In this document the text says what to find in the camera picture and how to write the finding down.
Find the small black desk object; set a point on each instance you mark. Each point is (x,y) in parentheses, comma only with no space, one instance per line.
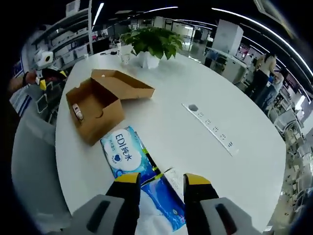
(108,52)

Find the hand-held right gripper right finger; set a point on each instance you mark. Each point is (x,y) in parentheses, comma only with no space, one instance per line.
(198,198)

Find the row of white office chairs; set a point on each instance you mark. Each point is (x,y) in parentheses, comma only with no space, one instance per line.
(291,147)

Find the paper cup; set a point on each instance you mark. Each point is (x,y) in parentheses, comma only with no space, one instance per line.
(125,58)

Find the blue wet wipes pack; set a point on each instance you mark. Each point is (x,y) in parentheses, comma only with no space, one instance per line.
(122,149)

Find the white blue striped panel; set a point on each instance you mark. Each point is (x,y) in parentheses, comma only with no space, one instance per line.
(20,104)

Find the tape roll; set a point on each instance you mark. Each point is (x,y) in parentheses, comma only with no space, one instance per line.
(78,112)

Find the black green soft pouch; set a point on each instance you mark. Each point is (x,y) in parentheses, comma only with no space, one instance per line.
(149,156)

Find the white mesh office chair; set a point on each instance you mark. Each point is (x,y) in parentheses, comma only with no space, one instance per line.
(34,171)

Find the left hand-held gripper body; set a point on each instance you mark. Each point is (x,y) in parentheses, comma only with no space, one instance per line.
(42,58)

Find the black wristband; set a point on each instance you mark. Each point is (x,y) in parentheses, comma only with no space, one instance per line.
(25,79)

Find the brown cardboard shoe box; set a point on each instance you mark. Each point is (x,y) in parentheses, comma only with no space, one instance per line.
(107,115)

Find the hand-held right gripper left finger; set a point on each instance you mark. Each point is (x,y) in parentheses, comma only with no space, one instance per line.
(124,195)

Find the person's left hand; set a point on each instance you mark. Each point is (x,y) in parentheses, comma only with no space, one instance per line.
(31,78)

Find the white table socket panel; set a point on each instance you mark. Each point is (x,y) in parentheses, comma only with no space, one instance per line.
(210,127)

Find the potted green plant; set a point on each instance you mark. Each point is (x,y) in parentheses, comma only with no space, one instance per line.
(154,42)

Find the white blue tissue pack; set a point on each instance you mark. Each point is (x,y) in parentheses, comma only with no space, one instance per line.
(161,203)

